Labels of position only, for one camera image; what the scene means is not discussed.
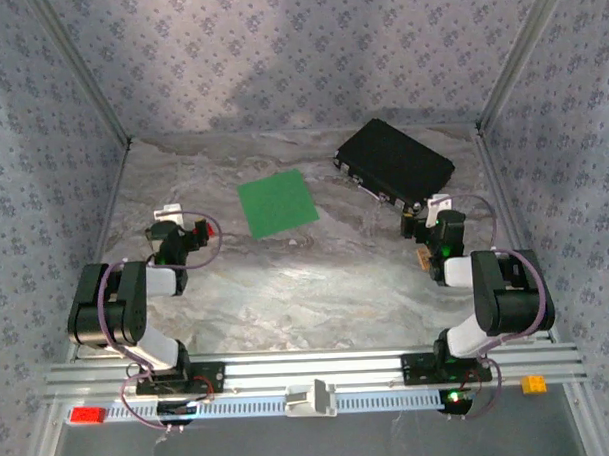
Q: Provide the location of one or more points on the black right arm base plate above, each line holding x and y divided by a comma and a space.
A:
414, 369

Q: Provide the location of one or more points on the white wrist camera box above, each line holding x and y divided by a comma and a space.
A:
436, 206
168, 213

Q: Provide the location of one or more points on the red toy brick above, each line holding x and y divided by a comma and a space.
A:
88, 415

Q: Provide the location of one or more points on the green paper sheet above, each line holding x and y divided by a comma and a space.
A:
278, 204

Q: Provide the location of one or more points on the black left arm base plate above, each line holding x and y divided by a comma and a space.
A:
214, 376

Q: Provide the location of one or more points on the black hard case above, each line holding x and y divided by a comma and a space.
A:
397, 160

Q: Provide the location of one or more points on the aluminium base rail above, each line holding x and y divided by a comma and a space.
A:
339, 369

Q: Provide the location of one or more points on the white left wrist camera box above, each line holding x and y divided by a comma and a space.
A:
168, 213

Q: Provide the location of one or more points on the small red flat brick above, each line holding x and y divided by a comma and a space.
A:
207, 232

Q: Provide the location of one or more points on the small tan wooden block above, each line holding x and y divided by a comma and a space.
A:
424, 260

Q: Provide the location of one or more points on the aluminium side rail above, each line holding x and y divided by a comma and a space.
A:
496, 181
115, 194

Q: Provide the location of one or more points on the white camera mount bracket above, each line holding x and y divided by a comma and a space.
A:
310, 400

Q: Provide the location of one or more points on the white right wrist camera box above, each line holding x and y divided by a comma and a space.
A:
436, 206

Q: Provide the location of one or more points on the yellow toy brick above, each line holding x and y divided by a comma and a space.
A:
533, 384

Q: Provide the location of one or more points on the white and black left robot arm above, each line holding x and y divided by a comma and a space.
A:
161, 280

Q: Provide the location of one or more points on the aluminium frame post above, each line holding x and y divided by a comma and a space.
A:
519, 55

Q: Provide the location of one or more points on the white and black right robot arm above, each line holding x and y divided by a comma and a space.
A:
458, 272

